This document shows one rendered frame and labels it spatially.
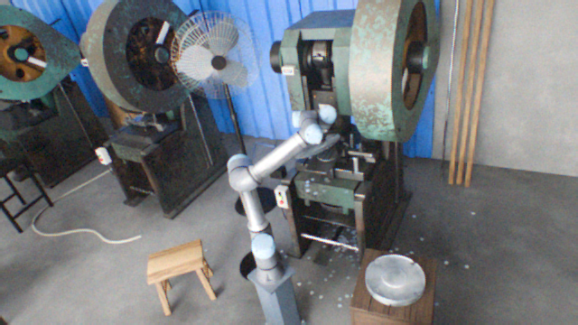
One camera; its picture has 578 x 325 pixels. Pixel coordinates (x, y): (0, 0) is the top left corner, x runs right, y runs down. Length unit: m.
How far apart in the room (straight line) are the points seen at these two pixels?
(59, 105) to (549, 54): 4.44
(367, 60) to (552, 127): 2.03
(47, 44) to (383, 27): 3.55
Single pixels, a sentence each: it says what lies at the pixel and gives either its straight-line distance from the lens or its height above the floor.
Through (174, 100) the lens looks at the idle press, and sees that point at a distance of 3.08.
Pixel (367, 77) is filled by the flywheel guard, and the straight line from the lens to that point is 1.66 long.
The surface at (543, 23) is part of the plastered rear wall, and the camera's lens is 3.13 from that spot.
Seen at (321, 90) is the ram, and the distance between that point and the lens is 2.16.
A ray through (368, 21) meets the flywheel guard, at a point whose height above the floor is 1.59.
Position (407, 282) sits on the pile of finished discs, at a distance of 2.10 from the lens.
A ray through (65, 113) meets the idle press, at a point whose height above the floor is 0.60.
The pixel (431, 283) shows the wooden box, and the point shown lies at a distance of 2.15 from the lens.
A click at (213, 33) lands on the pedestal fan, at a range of 2.56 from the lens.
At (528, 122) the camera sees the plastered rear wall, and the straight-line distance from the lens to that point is 3.40.
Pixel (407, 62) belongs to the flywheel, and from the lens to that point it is 1.95.
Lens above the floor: 2.00
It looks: 33 degrees down
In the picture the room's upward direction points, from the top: 11 degrees counter-clockwise
